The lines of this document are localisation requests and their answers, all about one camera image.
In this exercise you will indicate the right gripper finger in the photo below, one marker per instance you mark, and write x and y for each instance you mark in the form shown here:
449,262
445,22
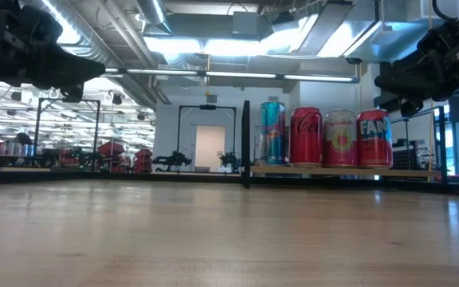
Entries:
417,91
409,73

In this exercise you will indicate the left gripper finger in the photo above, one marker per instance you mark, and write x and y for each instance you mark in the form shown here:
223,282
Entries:
68,81
70,65

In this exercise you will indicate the red Fanta strawberry can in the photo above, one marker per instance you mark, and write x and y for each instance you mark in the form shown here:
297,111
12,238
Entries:
375,139

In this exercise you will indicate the pink white Spindrift can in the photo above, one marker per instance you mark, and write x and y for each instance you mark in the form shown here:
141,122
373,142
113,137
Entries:
340,139

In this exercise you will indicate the red Coca-Cola can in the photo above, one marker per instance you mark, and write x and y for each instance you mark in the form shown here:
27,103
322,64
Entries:
306,137

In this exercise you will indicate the slim blue Red Bull can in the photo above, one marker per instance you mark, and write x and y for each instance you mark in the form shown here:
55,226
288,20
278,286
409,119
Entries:
273,135

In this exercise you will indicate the black background robot arm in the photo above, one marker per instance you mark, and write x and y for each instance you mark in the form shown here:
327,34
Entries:
171,160
230,160

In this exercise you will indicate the wooden shelf board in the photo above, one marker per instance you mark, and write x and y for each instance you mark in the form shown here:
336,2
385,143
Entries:
413,172

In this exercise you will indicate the black shelf divider panel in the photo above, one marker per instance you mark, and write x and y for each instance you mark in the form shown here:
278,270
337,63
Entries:
245,143

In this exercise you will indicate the black metal rack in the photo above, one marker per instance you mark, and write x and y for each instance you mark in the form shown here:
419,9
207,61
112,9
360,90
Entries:
441,139

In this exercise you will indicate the red tool cart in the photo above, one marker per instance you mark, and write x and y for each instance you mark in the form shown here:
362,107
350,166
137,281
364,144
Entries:
143,159
111,149

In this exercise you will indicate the long ceiling tube light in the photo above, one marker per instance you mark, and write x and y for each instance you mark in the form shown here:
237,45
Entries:
241,75

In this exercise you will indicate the grey ceiling box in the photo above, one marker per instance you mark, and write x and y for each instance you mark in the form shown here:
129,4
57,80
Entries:
245,23

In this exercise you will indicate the black background station frame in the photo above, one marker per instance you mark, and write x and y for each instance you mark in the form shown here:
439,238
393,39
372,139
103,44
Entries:
70,100
207,107

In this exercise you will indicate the black metal table frame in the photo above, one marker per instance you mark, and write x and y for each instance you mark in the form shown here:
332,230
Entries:
94,176

